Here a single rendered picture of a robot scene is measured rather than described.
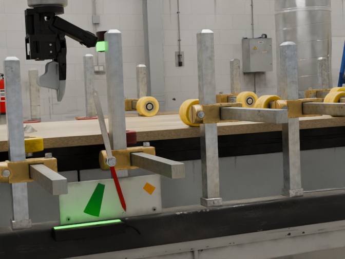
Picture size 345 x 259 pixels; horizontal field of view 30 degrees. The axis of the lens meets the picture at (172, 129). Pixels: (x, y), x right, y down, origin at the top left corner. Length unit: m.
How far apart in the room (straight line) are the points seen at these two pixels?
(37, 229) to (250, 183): 0.73
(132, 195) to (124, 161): 0.09
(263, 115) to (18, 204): 0.61
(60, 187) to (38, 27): 0.39
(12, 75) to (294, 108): 0.76
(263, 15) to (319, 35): 4.68
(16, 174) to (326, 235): 0.91
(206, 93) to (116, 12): 7.52
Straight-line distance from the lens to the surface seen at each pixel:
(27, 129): 1.99
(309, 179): 2.11
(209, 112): 1.68
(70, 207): 1.59
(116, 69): 1.60
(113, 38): 1.60
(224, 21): 9.85
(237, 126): 1.90
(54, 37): 1.47
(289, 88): 1.80
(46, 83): 1.48
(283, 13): 5.60
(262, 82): 10.13
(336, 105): 1.68
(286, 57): 1.80
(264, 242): 1.84
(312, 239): 1.92
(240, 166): 1.98
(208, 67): 1.69
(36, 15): 1.49
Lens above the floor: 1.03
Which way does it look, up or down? 4 degrees down
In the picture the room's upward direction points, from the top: 2 degrees counter-clockwise
